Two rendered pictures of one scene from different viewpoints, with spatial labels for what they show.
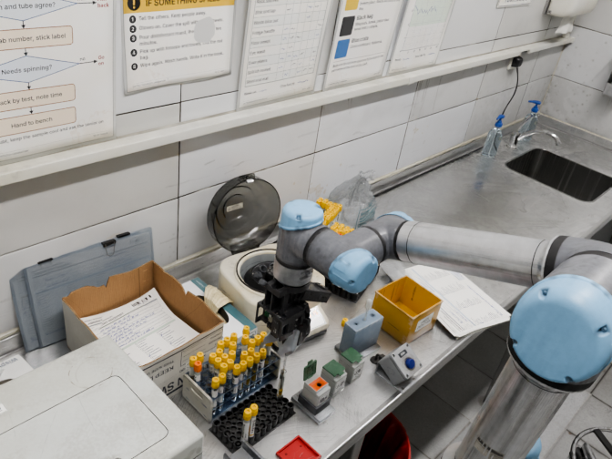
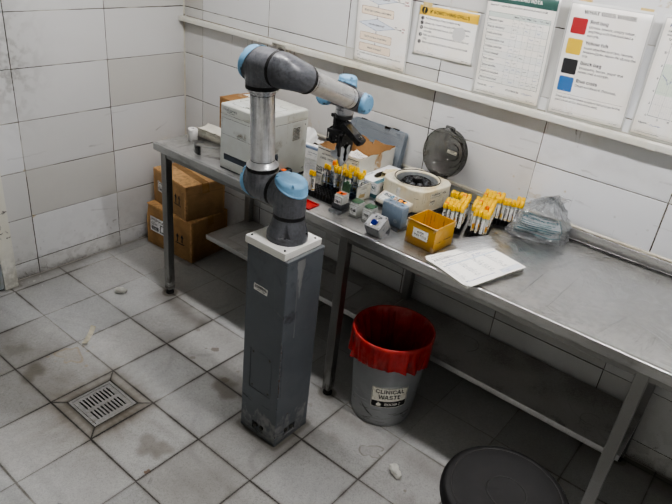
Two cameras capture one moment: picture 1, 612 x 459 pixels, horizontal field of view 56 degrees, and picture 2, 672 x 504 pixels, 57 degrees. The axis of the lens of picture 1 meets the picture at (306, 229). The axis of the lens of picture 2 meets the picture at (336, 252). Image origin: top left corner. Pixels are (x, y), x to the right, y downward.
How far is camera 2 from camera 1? 253 cm
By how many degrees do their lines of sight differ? 73
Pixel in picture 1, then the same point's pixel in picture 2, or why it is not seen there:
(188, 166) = (437, 111)
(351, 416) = (337, 219)
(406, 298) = (448, 238)
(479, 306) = (469, 273)
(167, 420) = not seen: hidden behind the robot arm
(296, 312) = (335, 130)
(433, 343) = (414, 252)
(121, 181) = (402, 99)
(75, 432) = not seen: hidden behind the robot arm
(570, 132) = not seen: outside the picture
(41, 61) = (381, 23)
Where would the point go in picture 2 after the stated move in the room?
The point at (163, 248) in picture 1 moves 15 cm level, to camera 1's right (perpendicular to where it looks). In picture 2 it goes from (415, 155) to (419, 166)
